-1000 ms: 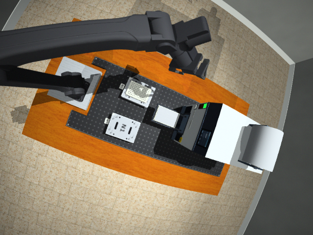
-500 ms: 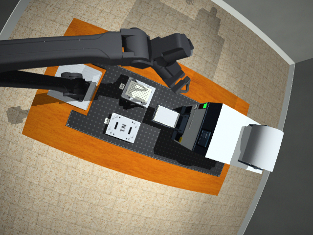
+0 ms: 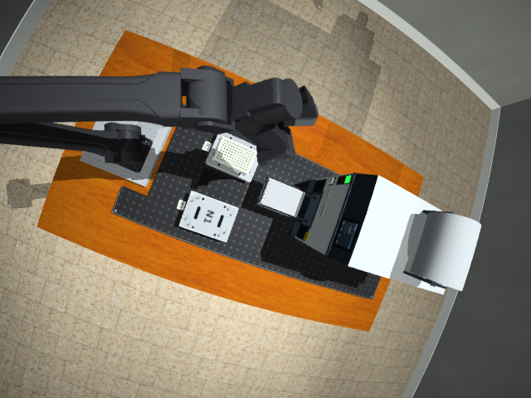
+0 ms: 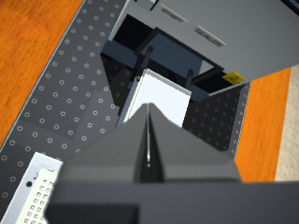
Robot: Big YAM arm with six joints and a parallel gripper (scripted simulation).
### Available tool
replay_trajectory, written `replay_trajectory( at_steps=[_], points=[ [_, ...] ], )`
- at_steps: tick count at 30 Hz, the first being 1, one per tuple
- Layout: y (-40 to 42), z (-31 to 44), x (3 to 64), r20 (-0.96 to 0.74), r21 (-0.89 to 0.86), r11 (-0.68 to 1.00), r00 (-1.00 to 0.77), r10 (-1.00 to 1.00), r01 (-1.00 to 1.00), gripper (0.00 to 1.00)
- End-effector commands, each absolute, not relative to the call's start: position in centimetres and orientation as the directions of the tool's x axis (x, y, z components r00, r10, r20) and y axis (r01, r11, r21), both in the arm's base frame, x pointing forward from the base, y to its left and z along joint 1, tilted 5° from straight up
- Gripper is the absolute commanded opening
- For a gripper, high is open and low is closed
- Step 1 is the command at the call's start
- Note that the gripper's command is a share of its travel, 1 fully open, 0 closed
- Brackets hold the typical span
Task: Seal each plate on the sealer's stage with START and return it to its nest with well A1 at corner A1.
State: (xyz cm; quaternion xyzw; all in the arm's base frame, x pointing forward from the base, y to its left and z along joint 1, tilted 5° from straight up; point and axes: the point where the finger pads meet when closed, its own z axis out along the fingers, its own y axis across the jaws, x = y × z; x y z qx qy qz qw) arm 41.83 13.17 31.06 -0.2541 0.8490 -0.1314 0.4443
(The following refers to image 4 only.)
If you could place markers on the dark grey perforated base plate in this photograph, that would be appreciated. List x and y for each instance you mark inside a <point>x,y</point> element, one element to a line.
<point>79,95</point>

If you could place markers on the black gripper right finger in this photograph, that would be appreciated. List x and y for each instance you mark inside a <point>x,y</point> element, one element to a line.
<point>178,156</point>

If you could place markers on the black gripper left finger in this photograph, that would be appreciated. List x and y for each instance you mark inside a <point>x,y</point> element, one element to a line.
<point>121,154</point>

